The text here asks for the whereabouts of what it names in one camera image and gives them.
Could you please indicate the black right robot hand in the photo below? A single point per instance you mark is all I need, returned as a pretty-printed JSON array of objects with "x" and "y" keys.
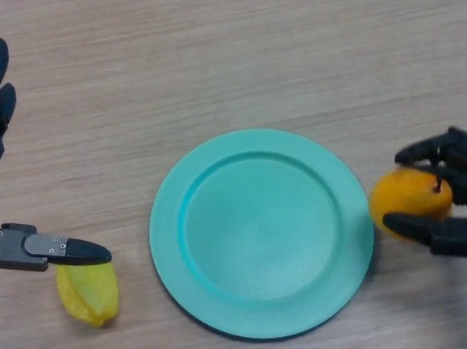
[{"x": 463, "y": 213}]

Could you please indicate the yellow pear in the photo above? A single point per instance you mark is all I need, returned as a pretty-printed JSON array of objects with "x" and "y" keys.
[{"x": 409, "y": 199}]

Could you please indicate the green round plate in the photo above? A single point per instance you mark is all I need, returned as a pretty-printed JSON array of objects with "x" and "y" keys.
[{"x": 260, "y": 233}]

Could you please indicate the yellow starfruit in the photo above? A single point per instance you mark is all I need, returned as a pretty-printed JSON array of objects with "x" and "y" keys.
[{"x": 89, "y": 295}]

